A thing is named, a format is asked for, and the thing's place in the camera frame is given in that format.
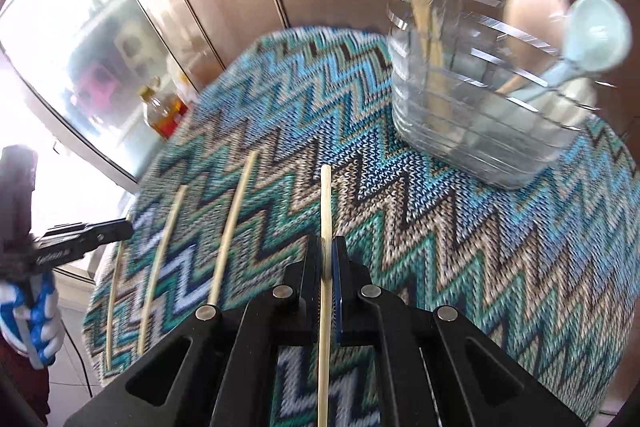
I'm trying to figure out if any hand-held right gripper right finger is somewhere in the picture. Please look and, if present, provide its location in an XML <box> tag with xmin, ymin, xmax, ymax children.
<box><xmin>330</xmin><ymin>234</ymin><xmax>587</xmax><ymax>427</ymax></box>

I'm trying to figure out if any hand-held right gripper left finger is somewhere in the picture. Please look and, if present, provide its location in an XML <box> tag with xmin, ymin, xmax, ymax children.
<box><xmin>62</xmin><ymin>234</ymin><xmax>326</xmax><ymax>427</ymax></box>

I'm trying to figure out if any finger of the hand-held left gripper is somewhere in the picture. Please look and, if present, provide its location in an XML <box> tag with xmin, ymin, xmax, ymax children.
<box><xmin>75</xmin><ymin>217</ymin><xmax>135</xmax><ymax>250</ymax></box>

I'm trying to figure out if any wire utensil holder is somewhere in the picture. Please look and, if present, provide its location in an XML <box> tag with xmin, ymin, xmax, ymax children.
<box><xmin>385</xmin><ymin>0</ymin><xmax>618</xmax><ymax>190</ymax></box>

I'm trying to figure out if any pale pink ceramic spoon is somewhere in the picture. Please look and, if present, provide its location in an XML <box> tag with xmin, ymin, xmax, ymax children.
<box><xmin>492</xmin><ymin>0</ymin><xmax>572</xmax><ymax>96</ymax></box>

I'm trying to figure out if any light blue ceramic spoon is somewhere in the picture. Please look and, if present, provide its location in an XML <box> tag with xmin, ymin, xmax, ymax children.
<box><xmin>507</xmin><ymin>0</ymin><xmax>632</xmax><ymax>102</ymax></box>

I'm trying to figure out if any person's left hand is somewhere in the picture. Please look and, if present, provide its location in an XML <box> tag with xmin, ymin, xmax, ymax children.
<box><xmin>0</xmin><ymin>273</ymin><xmax>62</xmax><ymax>369</ymax></box>

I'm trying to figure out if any zigzag knitted cloth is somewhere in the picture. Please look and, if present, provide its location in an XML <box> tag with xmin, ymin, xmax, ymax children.
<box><xmin>82</xmin><ymin>26</ymin><xmax>640</xmax><ymax>427</ymax></box>

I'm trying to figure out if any amber oil bottle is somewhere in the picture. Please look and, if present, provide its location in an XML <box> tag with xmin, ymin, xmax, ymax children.
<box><xmin>139</xmin><ymin>86</ymin><xmax>188</xmax><ymax>142</ymax></box>

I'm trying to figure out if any pink stool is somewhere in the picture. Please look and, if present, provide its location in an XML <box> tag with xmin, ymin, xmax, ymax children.
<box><xmin>75</xmin><ymin>62</ymin><xmax>118</xmax><ymax>108</ymax></box>

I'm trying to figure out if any dark red clothing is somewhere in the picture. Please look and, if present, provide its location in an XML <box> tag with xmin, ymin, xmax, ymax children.
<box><xmin>0</xmin><ymin>337</ymin><xmax>51</xmax><ymax>427</ymax></box>

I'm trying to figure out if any glass sliding door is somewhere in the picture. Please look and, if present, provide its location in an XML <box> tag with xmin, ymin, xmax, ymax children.
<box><xmin>0</xmin><ymin>0</ymin><xmax>226</xmax><ymax>195</ymax></box>

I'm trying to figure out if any thin black cable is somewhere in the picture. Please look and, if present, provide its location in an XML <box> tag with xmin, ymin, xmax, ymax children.
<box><xmin>59</xmin><ymin>312</ymin><xmax>95</xmax><ymax>399</ymax></box>

